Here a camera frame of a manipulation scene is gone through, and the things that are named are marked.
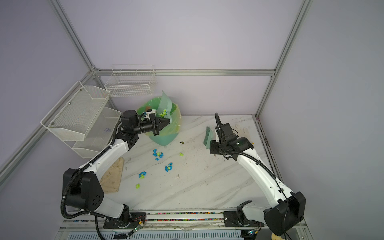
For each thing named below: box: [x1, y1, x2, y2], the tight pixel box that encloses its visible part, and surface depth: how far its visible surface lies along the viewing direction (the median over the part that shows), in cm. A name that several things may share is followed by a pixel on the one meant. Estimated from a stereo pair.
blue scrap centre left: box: [164, 162, 173, 173], surface depth 94 cm
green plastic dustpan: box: [156, 90, 173, 123], surface depth 86 cm
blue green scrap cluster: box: [152, 148, 164, 161], surface depth 100 cm
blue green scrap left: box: [138, 171, 147, 180], surface depth 90 cm
